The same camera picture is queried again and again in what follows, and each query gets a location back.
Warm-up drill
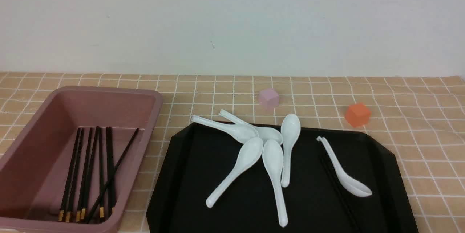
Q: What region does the black chopstick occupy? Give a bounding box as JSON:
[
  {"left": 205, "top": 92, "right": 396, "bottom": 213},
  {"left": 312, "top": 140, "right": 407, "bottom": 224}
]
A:
[
  {"left": 106, "top": 127, "right": 116, "bottom": 217},
  {"left": 96, "top": 127, "right": 105, "bottom": 222},
  {"left": 80, "top": 126, "right": 100, "bottom": 222},
  {"left": 318, "top": 154, "right": 362, "bottom": 233},
  {"left": 58, "top": 128, "right": 81, "bottom": 222},
  {"left": 75, "top": 127, "right": 93, "bottom": 223},
  {"left": 65, "top": 128, "right": 84, "bottom": 222}
]

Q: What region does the white spoon far left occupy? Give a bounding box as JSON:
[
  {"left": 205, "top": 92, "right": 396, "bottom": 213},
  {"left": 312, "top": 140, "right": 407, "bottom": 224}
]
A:
[{"left": 191, "top": 115, "right": 259, "bottom": 144}]

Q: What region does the purple cube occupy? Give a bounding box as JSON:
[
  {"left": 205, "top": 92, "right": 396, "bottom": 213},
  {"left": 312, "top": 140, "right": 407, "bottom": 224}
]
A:
[{"left": 258, "top": 88, "right": 280, "bottom": 110}]

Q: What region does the white spoon lower left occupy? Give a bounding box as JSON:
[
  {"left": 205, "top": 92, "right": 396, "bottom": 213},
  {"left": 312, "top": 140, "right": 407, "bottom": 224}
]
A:
[{"left": 206, "top": 137, "right": 264, "bottom": 208}]

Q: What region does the white spoon upright centre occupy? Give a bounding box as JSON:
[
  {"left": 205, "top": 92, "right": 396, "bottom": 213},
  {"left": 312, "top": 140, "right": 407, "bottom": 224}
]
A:
[{"left": 281, "top": 114, "right": 301, "bottom": 187}]

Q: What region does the white spoon centre long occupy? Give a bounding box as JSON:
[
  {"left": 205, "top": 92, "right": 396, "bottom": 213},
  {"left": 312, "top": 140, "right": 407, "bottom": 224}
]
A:
[{"left": 262, "top": 139, "right": 288, "bottom": 228}]

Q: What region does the black plastic tray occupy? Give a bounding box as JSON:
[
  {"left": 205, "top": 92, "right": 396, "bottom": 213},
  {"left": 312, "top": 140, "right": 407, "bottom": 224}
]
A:
[{"left": 146, "top": 123, "right": 418, "bottom": 233}]

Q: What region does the orange cube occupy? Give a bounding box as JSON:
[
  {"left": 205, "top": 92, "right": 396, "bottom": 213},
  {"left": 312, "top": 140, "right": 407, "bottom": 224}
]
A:
[{"left": 344, "top": 103, "right": 372, "bottom": 128}]

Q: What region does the white spoon right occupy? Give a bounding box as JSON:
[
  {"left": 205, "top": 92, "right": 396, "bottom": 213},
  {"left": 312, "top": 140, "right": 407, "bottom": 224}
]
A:
[{"left": 316, "top": 136, "right": 372, "bottom": 198}]

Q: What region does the checked tan tablecloth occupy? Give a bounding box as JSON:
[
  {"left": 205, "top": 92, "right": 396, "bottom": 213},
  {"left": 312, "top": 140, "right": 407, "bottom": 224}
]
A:
[{"left": 0, "top": 71, "right": 465, "bottom": 233}]

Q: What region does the pink plastic bin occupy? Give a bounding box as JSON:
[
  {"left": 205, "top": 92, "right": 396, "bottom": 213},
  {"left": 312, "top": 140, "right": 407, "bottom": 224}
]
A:
[{"left": 0, "top": 86, "right": 163, "bottom": 233}]

